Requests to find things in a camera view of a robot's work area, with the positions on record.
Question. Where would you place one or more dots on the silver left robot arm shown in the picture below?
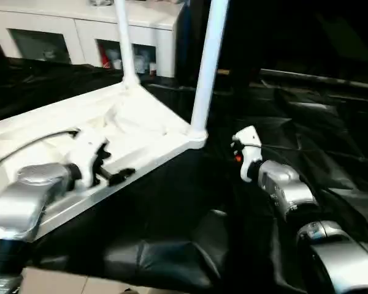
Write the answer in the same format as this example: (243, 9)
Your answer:
(18, 214)

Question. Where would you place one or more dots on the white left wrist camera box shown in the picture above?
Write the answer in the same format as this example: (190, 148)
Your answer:
(89, 147)

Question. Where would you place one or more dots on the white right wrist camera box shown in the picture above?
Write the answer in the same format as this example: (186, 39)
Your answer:
(250, 147)

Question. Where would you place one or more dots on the black work mat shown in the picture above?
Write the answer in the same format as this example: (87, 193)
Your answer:
(264, 184)

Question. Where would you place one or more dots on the white plastic table top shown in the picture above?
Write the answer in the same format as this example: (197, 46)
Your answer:
(80, 135)

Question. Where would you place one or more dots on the clear glass ornament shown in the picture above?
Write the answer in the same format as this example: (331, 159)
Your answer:
(101, 2)

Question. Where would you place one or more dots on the white sideboard with glass doors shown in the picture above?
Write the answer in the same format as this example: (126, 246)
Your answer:
(80, 24)

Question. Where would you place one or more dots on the white plastic table leg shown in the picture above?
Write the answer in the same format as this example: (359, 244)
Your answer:
(125, 40)
(207, 61)

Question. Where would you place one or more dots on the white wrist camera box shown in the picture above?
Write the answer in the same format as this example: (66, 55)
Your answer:
(250, 147)
(89, 147)

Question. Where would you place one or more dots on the small yellow tag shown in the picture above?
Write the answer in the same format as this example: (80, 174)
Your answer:
(223, 71)

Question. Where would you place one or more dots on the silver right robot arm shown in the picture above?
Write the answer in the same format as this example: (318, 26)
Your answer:
(306, 226)

